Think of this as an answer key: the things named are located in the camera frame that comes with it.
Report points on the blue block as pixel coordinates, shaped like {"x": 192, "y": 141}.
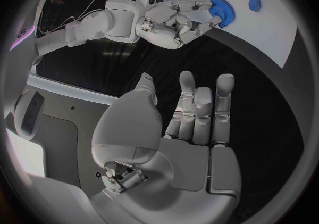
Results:
{"x": 254, "y": 3}

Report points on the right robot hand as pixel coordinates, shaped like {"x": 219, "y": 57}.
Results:
{"x": 159, "y": 32}

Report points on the white task board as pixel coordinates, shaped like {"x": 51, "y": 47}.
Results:
{"x": 256, "y": 32}

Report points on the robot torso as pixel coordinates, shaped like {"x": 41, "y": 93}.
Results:
{"x": 59, "y": 128}

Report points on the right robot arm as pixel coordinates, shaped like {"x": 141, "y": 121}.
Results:
{"x": 119, "y": 20}

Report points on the blue gear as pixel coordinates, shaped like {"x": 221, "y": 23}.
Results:
{"x": 224, "y": 10}

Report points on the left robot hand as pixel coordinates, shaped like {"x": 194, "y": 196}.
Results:
{"x": 174, "y": 168}

